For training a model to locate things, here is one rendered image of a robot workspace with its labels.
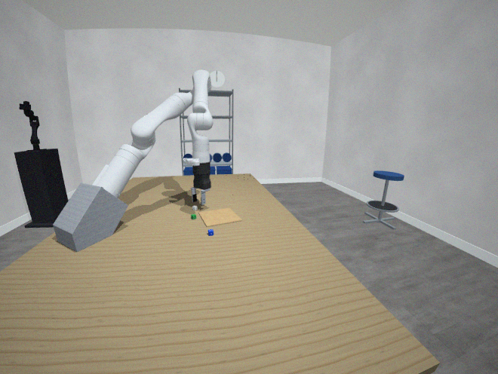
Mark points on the tan mat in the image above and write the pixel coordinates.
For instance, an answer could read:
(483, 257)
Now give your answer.
(219, 217)

